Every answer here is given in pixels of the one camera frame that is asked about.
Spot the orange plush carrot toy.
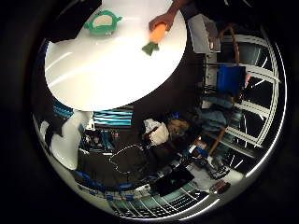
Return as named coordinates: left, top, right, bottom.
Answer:
left=141, top=22, right=168, bottom=57

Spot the green plush turtle toy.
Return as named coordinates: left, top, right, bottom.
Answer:
left=83, top=9, right=123, bottom=36

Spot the grey box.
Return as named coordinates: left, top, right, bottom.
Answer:
left=187, top=13, right=221, bottom=54

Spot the person in black clothes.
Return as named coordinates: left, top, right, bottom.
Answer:
left=186, top=0, right=250, bottom=23

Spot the blue striped panel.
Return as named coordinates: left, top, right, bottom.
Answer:
left=93, top=107, right=135, bottom=128

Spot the black bag with white stitching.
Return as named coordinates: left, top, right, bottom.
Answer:
left=107, top=144, right=148, bottom=175

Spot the brown wooden pole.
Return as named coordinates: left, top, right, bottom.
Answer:
left=208, top=22, right=241, bottom=157

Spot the blue chair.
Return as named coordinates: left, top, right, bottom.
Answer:
left=217, top=63, right=248, bottom=95

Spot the brown furry item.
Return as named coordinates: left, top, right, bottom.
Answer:
left=167, top=119, right=191, bottom=138

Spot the teal blue jacket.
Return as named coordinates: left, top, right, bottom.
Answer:
left=198, top=105, right=230, bottom=133

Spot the black laptop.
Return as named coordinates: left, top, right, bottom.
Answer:
left=154, top=163, right=196, bottom=198

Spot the white window frame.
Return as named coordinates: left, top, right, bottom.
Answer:
left=214, top=32, right=283, bottom=162

